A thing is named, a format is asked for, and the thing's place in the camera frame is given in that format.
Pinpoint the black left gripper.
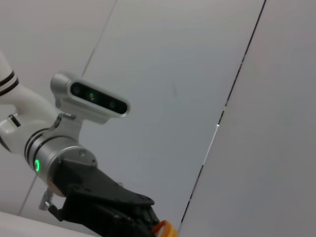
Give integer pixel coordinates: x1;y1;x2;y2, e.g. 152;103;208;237
49;158;161;237

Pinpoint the orange object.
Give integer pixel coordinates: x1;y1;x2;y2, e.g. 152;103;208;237
151;220;178;237

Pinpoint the silver camera mount bracket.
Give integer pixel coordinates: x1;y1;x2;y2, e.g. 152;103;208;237
52;111;84;145

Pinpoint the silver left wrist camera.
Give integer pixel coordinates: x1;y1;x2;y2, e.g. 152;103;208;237
50;71;131;124

